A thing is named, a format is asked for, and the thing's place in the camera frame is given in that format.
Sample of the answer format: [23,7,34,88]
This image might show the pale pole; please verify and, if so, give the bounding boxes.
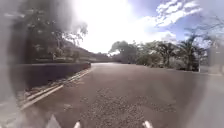
[197,54,202,73]

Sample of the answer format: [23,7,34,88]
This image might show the row of trees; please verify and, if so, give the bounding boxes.
[96,28,224,73]

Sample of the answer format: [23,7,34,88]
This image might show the large dark trees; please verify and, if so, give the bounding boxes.
[13,0,89,64]

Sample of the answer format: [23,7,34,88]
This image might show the pale painted road line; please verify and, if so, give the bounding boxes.
[18,68,94,111]

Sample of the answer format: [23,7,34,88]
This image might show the dark stone wall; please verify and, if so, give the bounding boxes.
[9,62,92,93]

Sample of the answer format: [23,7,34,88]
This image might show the grey asphalt road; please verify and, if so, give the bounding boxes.
[19,62,224,128]

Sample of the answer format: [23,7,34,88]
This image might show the robot's own part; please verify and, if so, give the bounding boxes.
[73,121,82,128]
[142,120,154,128]

